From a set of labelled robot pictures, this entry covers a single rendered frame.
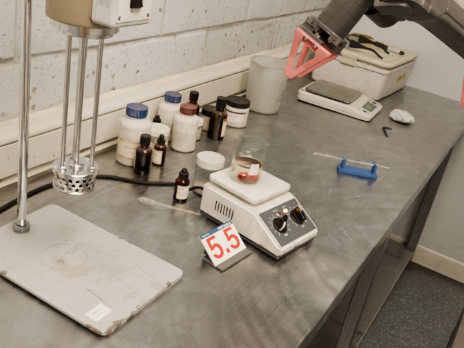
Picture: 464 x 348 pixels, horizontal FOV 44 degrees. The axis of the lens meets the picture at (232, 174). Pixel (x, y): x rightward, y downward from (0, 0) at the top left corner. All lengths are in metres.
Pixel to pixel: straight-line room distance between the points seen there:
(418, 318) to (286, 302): 1.48
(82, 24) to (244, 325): 0.49
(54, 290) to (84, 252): 0.11
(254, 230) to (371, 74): 1.19
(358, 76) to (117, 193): 1.22
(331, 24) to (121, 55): 0.58
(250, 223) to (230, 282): 0.14
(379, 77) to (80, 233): 1.38
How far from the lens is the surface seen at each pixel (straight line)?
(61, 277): 0.93
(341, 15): 0.97
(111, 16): 0.74
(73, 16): 0.77
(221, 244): 1.03
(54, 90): 1.26
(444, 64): 2.48
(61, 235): 1.02
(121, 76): 1.41
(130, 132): 1.26
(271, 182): 1.13
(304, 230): 1.10
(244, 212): 1.06
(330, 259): 1.10
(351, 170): 1.48
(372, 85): 2.15
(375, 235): 1.24
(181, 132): 1.38
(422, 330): 2.35
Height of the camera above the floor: 1.32
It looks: 25 degrees down
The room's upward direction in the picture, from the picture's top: 11 degrees clockwise
